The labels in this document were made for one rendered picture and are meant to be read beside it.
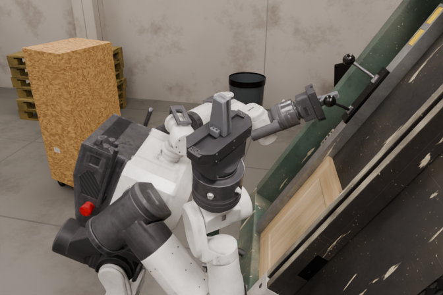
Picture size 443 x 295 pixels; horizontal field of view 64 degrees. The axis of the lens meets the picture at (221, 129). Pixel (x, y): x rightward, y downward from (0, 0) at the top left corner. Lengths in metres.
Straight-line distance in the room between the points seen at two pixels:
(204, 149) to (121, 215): 0.34
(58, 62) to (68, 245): 1.81
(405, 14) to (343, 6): 3.30
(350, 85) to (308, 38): 3.33
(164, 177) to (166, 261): 0.21
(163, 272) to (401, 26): 1.09
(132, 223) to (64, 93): 2.17
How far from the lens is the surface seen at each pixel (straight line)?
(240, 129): 0.55
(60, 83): 2.89
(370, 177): 0.87
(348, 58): 1.19
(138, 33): 5.25
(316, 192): 1.18
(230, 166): 0.57
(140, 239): 0.80
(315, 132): 1.46
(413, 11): 1.41
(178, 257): 0.82
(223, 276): 0.74
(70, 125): 2.99
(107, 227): 0.81
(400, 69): 1.18
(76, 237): 1.20
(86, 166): 0.97
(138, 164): 0.91
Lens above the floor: 1.82
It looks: 25 degrees down
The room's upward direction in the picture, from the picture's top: straight up
